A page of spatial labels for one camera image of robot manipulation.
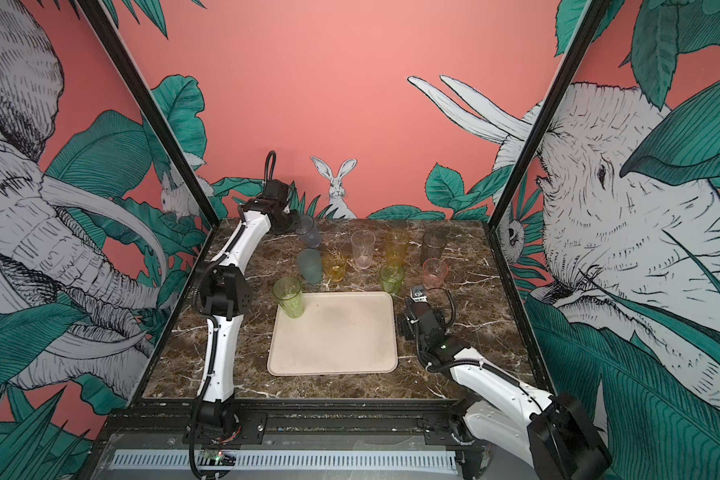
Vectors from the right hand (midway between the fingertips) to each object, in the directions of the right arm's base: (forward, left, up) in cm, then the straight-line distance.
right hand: (412, 308), depth 86 cm
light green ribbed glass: (+7, +39, -3) cm, 40 cm away
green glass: (+18, +5, -10) cm, 21 cm away
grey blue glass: (+28, +34, +3) cm, 44 cm away
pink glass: (+19, -10, -9) cm, 23 cm away
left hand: (+31, +38, +6) cm, 50 cm away
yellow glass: (+21, +25, -7) cm, 33 cm away
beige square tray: (-4, +22, -10) cm, 24 cm away
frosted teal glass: (+22, +35, -8) cm, 42 cm away
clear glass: (+24, +15, +1) cm, 29 cm away
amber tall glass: (+28, +3, -3) cm, 29 cm away
